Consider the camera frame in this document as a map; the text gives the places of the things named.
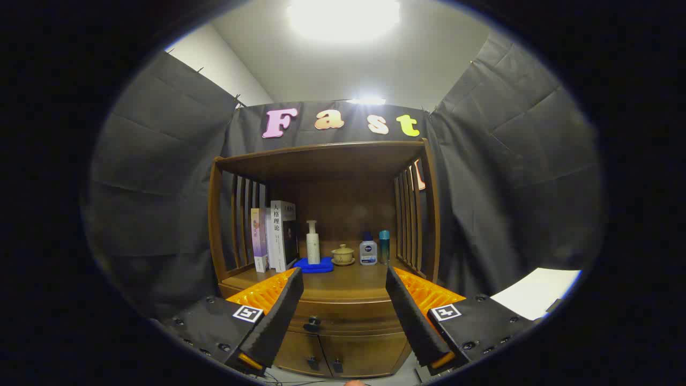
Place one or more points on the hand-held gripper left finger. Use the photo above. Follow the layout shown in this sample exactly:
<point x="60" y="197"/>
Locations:
<point x="276" y="321"/>

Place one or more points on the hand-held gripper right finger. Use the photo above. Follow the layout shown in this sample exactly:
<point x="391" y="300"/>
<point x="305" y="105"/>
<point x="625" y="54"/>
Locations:
<point x="415" y="321"/>

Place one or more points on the brown wooden drawer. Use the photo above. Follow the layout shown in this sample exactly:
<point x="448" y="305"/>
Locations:
<point x="348" y="316"/>

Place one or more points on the wooden countertop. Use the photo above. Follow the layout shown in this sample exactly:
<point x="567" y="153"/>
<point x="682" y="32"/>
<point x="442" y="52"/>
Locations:
<point x="348" y="281"/>

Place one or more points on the brown wooden cabinet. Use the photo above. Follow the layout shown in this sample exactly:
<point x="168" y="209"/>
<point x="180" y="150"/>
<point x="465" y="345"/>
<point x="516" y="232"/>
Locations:
<point x="343" y="209"/>

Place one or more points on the blue folded cloth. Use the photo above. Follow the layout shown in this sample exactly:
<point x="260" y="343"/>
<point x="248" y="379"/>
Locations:
<point x="316" y="266"/>

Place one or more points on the thin white book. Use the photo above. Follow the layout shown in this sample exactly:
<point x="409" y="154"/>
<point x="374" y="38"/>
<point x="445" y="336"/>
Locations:
<point x="270" y="241"/>

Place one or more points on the teal blue bottle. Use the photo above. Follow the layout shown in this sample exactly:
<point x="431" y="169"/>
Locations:
<point x="384" y="246"/>

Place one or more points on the purple book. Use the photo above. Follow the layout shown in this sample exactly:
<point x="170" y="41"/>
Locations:
<point x="258" y="241"/>

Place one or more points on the white lotion bottle blue cap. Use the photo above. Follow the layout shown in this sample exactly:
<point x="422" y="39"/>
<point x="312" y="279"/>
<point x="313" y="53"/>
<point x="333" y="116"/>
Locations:
<point x="368" y="253"/>

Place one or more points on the white pump bottle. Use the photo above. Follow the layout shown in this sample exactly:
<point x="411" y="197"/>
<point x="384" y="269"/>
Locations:
<point x="313" y="246"/>

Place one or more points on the thick white and black book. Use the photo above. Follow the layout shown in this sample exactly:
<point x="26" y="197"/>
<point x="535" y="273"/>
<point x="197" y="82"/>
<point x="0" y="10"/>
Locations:
<point x="277" y="236"/>

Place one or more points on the yellow lidded teacup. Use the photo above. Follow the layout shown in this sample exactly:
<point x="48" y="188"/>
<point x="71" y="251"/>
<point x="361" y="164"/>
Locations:
<point x="343" y="254"/>

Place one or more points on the white panel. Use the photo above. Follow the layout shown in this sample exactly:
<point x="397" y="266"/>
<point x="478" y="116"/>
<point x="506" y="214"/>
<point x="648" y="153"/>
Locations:
<point x="536" y="292"/>

